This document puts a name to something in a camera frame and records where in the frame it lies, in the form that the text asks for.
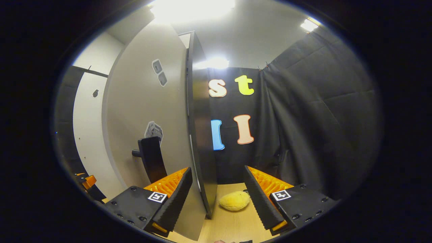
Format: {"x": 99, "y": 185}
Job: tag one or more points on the white shoe cabinet door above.
{"x": 87, "y": 135}
{"x": 141, "y": 108}

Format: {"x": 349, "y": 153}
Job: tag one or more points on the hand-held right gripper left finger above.
{"x": 173, "y": 202}

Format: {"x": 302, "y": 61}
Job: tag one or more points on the black backdrop cloth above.
{"x": 64, "y": 118}
{"x": 320, "y": 118}

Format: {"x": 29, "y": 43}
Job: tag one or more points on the ceiling light panel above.
{"x": 192, "y": 10}
{"x": 309, "y": 25}

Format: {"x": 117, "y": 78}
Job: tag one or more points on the yellow plush ball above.
{"x": 234, "y": 201}

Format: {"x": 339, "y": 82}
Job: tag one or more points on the white shoe cabinet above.
{"x": 202, "y": 135}

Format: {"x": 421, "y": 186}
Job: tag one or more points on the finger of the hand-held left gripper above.
{"x": 88, "y": 181}

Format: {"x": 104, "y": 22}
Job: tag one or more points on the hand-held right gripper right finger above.
{"x": 260, "y": 202}

